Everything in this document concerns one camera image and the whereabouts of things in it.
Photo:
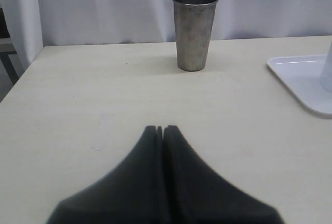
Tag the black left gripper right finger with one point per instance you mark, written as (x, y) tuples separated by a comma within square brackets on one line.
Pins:
[(197, 194)]

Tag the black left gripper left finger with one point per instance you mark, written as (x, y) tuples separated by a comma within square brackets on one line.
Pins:
[(133, 192)]

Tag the clear plastic container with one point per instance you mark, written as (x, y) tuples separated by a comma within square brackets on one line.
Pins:
[(326, 75)]

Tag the stainless steel cup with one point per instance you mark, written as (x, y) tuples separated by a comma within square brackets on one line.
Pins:
[(193, 20)]

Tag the white rectangular tray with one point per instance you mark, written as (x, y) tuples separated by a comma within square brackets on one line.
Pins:
[(301, 76)]

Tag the white backdrop curtain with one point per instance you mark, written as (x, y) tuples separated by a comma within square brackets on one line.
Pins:
[(33, 24)]

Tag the dark metal frame post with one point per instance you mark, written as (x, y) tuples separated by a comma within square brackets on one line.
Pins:
[(9, 75)]

